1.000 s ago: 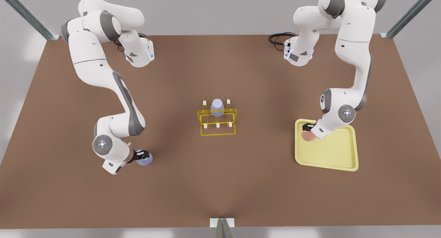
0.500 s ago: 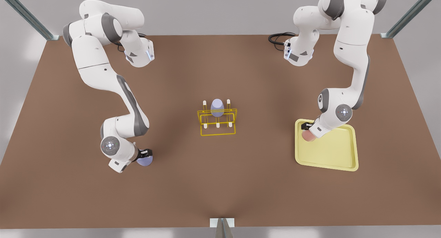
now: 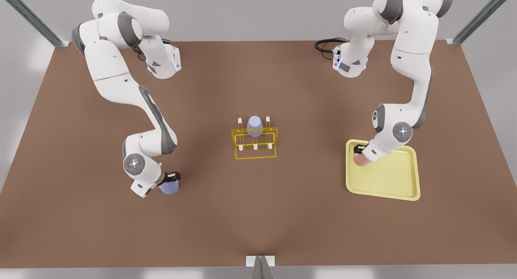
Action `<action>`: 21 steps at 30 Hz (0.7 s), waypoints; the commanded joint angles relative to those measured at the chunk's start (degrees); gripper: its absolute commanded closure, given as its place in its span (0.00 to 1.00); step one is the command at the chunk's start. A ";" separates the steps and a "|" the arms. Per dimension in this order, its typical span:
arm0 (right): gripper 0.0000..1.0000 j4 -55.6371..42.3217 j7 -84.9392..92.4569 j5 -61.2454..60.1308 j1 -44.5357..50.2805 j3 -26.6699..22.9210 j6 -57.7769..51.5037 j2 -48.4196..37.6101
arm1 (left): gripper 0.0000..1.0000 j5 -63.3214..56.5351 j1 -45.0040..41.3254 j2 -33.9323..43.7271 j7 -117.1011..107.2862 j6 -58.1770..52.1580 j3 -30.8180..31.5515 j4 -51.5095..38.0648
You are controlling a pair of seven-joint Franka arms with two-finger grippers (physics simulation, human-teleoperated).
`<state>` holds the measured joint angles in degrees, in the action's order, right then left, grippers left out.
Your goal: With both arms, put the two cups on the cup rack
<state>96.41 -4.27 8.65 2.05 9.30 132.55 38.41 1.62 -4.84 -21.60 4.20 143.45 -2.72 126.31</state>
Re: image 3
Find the pink cup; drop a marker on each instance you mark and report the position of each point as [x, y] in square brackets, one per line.
[360, 160]

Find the lavender cup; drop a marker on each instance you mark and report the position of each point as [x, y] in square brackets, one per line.
[169, 187]
[255, 126]

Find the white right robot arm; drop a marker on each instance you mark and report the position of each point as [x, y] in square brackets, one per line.
[109, 69]

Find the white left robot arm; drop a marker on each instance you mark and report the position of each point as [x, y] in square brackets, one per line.
[412, 49]

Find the pale yellow tray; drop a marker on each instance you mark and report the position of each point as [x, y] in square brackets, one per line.
[387, 176]

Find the silver frame post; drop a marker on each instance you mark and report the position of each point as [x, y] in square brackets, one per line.
[261, 267]
[32, 18]
[476, 18]

